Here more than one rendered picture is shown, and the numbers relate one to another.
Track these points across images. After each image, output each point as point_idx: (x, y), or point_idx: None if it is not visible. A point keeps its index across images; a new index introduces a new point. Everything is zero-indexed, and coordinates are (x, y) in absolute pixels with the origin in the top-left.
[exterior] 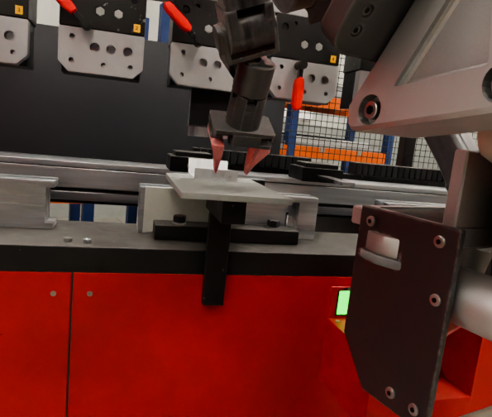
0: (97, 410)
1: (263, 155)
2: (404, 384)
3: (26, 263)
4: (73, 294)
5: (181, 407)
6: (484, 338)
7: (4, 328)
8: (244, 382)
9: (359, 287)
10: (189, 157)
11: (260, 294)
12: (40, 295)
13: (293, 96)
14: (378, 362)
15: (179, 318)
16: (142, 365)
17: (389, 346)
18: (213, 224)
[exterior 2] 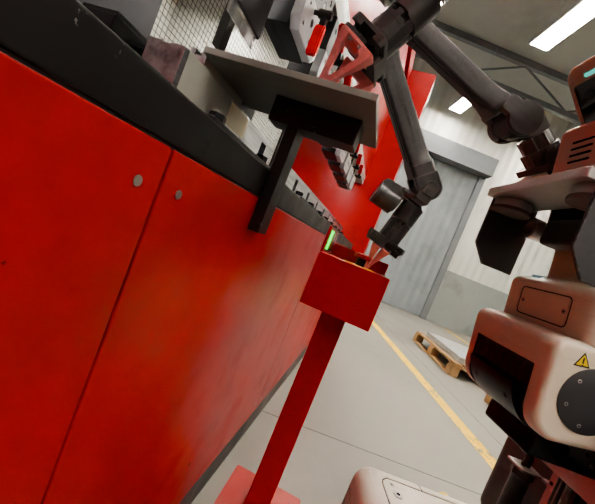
0: (118, 391)
1: (366, 90)
2: None
3: (120, 94)
4: (160, 189)
5: (191, 356)
6: (307, 271)
7: (18, 245)
8: (234, 317)
9: (593, 219)
10: (135, 33)
11: (271, 227)
12: (116, 179)
13: (313, 40)
14: None
15: (228, 247)
16: (184, 309)
17: None
18: (294, 142)
